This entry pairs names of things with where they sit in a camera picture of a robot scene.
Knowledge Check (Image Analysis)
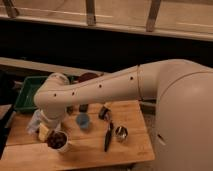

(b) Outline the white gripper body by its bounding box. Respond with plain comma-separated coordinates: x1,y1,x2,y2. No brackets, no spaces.
37,109,63,143

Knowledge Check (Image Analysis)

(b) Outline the dark grapes bunch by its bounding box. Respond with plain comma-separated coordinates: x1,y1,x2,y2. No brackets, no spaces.
47,132,67,149

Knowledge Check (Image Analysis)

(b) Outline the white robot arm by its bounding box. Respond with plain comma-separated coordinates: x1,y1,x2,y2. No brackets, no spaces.
34,59,213,171

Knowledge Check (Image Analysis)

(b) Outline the white paper cup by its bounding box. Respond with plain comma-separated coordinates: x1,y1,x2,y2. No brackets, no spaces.
46,131,68,153

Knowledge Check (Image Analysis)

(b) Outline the blue plastic cup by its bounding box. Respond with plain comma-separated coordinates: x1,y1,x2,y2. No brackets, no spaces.
76,113,90,130

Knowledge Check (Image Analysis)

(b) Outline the small metal cup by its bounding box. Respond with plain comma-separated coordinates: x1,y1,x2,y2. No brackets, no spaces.
115,126,128,142

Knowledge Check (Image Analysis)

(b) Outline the crumpled plastic bag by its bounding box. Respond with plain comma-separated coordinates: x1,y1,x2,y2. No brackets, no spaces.
26,108,63,135

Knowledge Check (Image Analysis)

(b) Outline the green plastic tray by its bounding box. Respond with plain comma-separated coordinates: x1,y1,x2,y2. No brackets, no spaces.
13,75,75,113

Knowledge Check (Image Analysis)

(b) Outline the black rectangular block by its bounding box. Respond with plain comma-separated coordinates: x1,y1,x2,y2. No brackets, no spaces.
79,104,89,112

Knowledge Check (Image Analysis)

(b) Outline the purple bowl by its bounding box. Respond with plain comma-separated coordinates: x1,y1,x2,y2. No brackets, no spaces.
78,72,99,83

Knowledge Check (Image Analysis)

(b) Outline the wooden table board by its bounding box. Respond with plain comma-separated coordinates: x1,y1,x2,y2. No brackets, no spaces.
0,101,154,171

